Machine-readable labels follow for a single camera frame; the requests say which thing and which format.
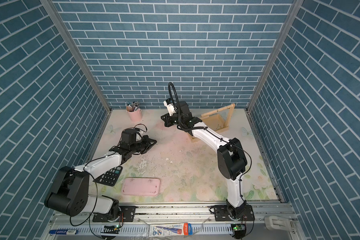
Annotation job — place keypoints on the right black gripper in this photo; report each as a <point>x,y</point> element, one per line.
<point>168,120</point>

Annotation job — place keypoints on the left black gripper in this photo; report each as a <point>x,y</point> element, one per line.
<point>147,140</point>

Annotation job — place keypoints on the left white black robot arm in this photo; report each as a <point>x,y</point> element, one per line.
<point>69,192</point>

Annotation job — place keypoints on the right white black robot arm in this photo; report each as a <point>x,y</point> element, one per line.
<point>232,159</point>

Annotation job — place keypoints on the wooden jewelry display stand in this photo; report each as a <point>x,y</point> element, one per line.
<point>219,119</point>

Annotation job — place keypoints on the pink pen holder cup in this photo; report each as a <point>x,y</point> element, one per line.
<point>135,116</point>

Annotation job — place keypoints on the pens in cup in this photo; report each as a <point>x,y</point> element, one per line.
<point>132,106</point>

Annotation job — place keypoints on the pink plastic tray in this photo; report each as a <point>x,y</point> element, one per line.
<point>141,187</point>

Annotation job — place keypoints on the black calculator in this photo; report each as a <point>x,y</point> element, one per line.
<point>110,177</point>

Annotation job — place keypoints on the blue marker pen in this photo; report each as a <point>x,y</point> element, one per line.
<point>63,232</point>

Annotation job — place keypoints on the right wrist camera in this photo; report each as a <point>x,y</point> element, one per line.
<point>169,104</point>

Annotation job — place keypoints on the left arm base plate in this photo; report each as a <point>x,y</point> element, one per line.
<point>118,214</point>

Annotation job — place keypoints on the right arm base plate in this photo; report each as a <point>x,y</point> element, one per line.
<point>225,213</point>

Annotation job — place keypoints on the white plastic bracket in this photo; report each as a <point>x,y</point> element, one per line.
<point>278,223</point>

